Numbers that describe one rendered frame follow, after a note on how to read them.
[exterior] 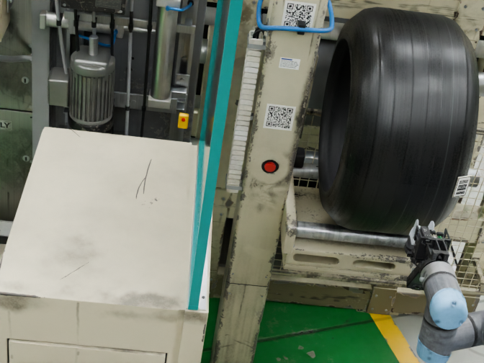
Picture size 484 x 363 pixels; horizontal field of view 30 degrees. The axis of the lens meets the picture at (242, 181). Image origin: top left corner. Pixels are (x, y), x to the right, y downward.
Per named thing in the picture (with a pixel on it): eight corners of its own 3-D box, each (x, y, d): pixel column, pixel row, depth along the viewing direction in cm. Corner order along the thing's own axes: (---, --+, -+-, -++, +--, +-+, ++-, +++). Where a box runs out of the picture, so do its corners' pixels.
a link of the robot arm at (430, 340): (469, 361, 199) (480, 323, 194) (426, 371, 195) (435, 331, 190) (449, 339, 206) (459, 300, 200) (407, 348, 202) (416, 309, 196)
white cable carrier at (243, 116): (225, 191, 250) (249, 39, 221) (225, 181, 254) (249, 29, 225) (241, 193, 250) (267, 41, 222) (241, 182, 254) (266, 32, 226)
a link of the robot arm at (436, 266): (453, 300, 199) (416, 297, 198) (448, 287, 203) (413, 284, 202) (462, 272, 195) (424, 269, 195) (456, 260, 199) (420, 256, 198)
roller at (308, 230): (293, 217, 250) (290, 229, 252) (294, 227, 246) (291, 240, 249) (416, 230, 252) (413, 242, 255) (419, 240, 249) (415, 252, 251)
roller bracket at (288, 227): (281, 255, 247) (287, 227, 241) (276, 169, 279) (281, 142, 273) (293, 256, 247) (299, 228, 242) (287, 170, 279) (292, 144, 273)
